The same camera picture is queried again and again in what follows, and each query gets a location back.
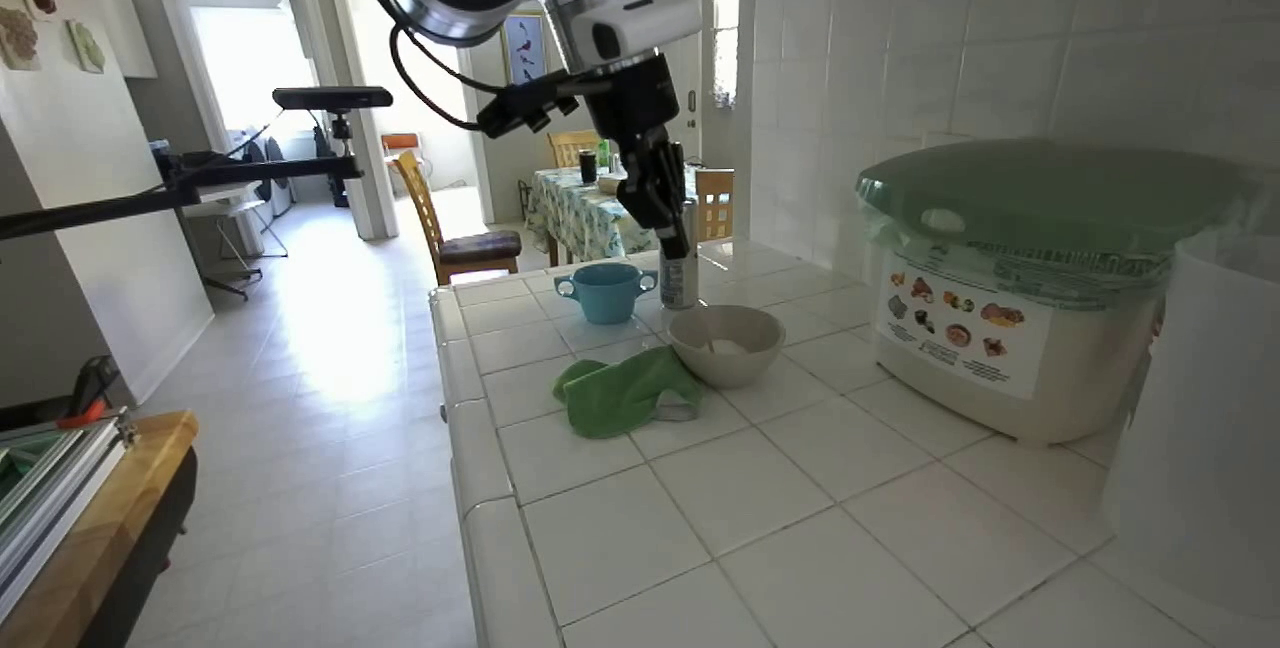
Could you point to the white appliance with green lid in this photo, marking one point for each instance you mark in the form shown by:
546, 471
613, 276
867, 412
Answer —
1010, 328

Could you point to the aluminium frame rails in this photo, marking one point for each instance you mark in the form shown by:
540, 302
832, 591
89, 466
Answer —
45, 483

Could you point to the silver metal can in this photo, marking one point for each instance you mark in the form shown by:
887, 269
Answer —
679, 283

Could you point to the white plastic container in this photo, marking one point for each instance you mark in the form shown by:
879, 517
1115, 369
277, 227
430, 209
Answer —
1200, 428

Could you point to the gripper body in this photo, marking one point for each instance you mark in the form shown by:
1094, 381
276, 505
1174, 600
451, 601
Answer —
635, 93

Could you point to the white folding table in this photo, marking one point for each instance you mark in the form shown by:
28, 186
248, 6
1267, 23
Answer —
225, 218

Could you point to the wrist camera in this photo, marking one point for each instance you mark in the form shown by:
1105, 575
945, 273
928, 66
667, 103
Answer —
520, 100

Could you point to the window with curtain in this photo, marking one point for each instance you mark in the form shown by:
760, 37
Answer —
724, 38

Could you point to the orange and black clamp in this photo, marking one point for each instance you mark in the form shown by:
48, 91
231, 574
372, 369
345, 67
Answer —
88, 393

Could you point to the camera on mount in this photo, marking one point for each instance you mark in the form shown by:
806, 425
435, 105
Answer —
250, 171

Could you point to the orange chair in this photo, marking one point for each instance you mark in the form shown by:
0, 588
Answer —
402, 146

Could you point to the framed bird picture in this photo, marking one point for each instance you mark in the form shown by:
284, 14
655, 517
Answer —
524, 48

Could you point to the wooden chair with dark seat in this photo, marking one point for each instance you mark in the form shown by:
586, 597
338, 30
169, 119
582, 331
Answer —
470, 250

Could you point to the black cup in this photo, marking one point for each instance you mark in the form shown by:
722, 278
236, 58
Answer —
588, 166

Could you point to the green bottle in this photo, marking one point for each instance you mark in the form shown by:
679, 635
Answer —
604, 156

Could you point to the beige bowl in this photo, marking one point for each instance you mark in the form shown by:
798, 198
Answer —
745, 353

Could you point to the dining table with floral cloth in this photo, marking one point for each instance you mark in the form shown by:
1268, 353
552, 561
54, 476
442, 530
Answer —
580, 218

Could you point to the green cloth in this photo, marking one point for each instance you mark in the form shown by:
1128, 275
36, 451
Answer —
620, 393

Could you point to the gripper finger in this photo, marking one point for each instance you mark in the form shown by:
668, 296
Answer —
638, 196
677, 213

